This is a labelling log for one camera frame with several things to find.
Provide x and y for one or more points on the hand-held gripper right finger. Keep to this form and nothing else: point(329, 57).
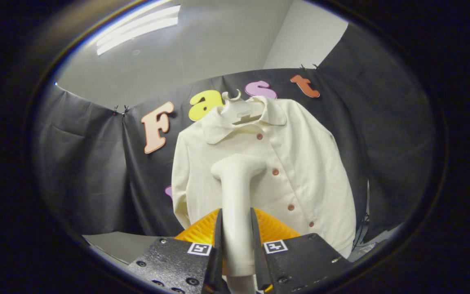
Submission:
point(300, 259)

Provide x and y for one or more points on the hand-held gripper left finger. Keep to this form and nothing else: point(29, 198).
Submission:
point(178, 261)

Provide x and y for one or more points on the cream button shirt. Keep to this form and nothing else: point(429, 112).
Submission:
point(304, 163)

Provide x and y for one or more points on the white clothes hanger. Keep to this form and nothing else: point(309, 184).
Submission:
point(245, 119)

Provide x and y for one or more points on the white cabinet with grey top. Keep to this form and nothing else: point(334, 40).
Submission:
point(116, 245)

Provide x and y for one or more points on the backdrop stand pole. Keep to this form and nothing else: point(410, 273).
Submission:
point(368, 196)

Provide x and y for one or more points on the black backdrop cloth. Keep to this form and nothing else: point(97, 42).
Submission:
point(88, 163)

